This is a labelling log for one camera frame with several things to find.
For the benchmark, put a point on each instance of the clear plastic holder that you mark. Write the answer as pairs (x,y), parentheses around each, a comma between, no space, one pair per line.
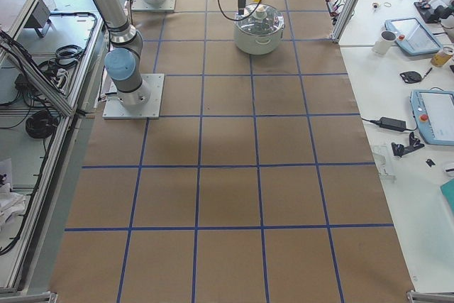
(383,161)

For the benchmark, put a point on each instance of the teal notebook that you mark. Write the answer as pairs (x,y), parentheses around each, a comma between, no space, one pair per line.
(447,191)

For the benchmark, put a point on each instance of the grey metal box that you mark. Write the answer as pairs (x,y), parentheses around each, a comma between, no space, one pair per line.
(39,20)

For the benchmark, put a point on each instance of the brown paper table mat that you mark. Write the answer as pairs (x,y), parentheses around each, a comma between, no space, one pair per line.
(255,184)

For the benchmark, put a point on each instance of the glass pot lid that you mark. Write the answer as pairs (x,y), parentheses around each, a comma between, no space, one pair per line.
(260,19)

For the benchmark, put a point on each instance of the lower blue teach pendant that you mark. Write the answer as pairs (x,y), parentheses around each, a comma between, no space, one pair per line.
(433,111)

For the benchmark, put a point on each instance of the blue teach pendant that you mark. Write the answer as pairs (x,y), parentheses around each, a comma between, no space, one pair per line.
(418,40)
(433,111)

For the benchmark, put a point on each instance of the black bracket parts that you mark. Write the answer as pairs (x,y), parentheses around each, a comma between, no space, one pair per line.
(414,144)

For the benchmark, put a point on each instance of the black power adapter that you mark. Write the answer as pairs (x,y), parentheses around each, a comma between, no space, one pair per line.
(392,124)

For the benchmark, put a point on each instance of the upper blue teach pendant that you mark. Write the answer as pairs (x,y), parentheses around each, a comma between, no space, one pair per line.
(418,40)

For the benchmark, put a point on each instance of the black round pouch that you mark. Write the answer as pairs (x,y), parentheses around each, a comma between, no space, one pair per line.
(411,77)

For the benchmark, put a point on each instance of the white paper cup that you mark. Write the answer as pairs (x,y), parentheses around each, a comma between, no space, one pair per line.
(384,42)

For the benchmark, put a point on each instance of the pale green cooking pot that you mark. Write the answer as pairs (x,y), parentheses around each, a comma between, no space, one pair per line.
(257,44)

